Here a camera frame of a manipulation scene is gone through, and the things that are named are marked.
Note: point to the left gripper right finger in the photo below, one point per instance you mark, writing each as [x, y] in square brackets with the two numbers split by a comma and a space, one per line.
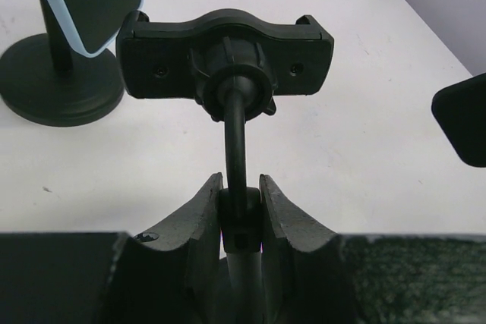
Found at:
[314, 275]

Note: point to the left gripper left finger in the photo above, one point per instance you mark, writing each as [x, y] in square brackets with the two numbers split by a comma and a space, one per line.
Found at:
[114, 271]

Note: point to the black round-base phone stand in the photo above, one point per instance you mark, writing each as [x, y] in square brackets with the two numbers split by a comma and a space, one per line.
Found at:
[233, 65]

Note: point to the black phone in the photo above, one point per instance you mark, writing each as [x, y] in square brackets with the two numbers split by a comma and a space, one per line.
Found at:
[459, 109]

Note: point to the black stand under blue phone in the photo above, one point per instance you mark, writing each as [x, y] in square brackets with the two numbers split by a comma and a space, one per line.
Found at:
[48, 80]

